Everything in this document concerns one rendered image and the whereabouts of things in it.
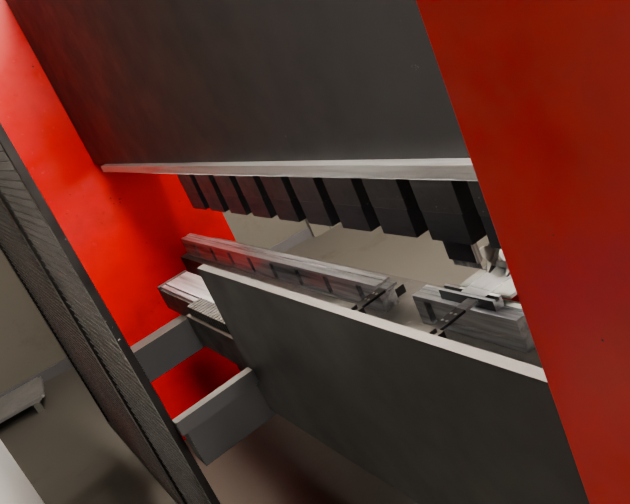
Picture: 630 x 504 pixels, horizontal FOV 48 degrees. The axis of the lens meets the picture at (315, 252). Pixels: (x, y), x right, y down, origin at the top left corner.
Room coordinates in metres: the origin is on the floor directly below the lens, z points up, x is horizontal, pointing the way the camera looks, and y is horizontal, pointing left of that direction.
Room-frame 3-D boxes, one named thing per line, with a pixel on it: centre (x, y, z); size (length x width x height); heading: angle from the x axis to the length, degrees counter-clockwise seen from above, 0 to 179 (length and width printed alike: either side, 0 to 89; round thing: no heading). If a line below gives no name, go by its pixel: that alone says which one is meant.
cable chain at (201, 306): (2.12, 0.36, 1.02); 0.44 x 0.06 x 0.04; 25
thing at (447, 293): (1.63, -0.31, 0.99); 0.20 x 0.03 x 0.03; 25
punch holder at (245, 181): (2.48, 0.08, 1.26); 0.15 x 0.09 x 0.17; 25
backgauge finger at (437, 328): (1.52, -0.19, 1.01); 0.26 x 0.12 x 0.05; 115
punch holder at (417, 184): (1.57, -0.34, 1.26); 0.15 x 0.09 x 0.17; 25
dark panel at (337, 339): (1.16, 0.03, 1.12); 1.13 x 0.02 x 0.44; 25
